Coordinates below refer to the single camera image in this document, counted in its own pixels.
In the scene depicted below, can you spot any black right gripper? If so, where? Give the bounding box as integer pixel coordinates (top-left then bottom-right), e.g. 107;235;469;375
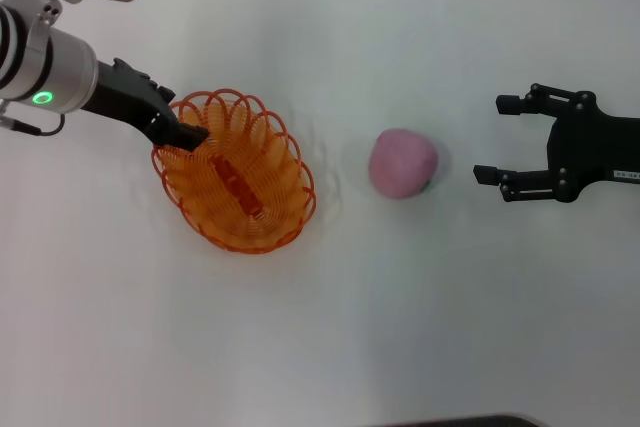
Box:
472;81;640;204

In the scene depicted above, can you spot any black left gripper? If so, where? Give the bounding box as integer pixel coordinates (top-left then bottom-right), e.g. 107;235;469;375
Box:
78;57;211;152

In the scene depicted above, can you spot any orange woven plastic basket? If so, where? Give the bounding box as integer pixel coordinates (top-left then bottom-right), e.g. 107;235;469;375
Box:
151;87;318;256

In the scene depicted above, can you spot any pink peach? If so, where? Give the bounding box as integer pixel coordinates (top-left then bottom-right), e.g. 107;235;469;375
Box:
368;127;441;199

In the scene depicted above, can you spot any dark robot torso edge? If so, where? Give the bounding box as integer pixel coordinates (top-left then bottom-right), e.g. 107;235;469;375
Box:
374;412;545;427

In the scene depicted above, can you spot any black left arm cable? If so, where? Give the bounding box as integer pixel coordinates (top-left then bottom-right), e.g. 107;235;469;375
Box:
0;100;67;138

